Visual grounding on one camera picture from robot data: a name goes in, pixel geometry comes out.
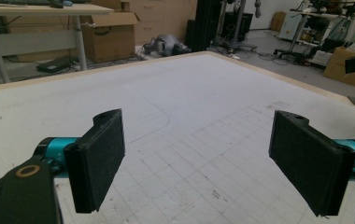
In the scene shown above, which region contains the metal pole stand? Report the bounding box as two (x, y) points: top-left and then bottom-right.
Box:
(215, 0), (258, 52)

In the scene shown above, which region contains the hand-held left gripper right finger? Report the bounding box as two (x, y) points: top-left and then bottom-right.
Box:
(268, 110), (355, 217)

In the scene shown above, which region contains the light wooden cabinet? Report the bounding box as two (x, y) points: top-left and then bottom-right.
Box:
(91, 0), (198, 47)

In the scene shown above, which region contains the grey helmet-shaped device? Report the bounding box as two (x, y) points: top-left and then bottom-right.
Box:
(142, 34), (192, 58)

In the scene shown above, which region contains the white panel cabinet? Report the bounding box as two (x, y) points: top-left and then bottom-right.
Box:
(278, 11), (308, 41)

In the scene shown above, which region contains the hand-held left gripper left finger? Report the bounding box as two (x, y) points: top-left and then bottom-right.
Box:
(63, 108), (126, 214)

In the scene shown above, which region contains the black flat device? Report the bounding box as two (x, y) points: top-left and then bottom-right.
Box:
(35, 55), (80, 75)

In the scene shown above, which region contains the dark keyboard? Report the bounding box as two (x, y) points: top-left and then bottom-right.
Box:
(0, 0), (64, 8)

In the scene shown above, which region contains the tilted cardboard box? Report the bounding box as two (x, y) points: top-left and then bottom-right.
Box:
(322, 46), (355, 88)

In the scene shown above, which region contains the open cardboard box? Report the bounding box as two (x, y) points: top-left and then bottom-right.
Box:
(80, 11), (140, 63)

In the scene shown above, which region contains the white desk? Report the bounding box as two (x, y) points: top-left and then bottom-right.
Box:
(0, 0), (114, 85)

